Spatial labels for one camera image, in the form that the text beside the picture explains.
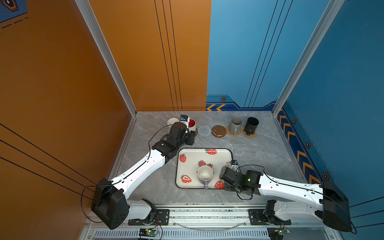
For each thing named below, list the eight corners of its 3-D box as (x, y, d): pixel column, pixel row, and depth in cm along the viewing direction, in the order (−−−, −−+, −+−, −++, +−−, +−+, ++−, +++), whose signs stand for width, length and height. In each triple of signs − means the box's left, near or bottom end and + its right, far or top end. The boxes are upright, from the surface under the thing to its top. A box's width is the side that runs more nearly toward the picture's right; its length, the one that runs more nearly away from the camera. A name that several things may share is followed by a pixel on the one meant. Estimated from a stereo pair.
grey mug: (230, 139, 106) (233, 128, 97) (228, 127, 113) (231, 116, 103) (240, 139, 106) (244, 128, 97) (237, 127, 113) (241, 116, 103)
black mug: (246, 137, 107) (250, 128, 99) (243, 126, 114) (246, 116, 106) (256, 137, 107) (261, 128, 99) (252, 126, 114) (256, 116, 106)
